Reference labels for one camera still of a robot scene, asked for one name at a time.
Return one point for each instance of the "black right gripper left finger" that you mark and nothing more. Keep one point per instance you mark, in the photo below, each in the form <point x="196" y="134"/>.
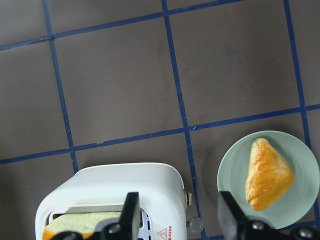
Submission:
<point x="126" y="227"/>

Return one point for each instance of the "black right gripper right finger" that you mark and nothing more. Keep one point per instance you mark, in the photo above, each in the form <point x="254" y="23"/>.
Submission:
<point x="236" y="225"/>

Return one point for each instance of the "white toaster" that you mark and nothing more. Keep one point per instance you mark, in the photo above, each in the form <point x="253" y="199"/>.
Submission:
<point x="163" y="199"/>

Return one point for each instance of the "toast slice in toaster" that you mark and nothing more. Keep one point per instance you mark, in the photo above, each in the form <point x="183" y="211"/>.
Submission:
<point x="83" y="223"/>

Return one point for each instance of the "triangular yellow bread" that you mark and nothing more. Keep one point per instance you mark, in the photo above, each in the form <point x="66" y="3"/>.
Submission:
<point x="269" y="175"/>

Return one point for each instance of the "light green plate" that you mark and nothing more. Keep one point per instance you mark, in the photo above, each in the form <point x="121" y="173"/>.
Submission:
<point x="298" y="200"/>

